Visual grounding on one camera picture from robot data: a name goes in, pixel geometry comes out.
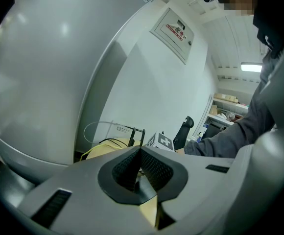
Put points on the ceiling light panel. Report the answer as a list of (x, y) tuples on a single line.
[(251, 66)]

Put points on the large grey metal cabinet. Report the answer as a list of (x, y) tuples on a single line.
[(49, 77)]

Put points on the person's right forearm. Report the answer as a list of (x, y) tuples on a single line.
[(232, 138)]

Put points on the person's grey shirt torso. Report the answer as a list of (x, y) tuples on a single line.
[(281, 87)]

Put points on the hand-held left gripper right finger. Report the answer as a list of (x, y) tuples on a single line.
[(198, 180)]

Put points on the black office chair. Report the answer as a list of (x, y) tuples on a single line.
[(182, 133)]

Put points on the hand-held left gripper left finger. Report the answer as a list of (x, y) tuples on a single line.
[(83, 187)]

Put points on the white storage shelf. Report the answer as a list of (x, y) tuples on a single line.
[(226, 111)]

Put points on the grey wall electrical box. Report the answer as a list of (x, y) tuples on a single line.
[(172, 34)]

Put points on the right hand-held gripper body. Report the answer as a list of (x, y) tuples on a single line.
[(162, 141)]

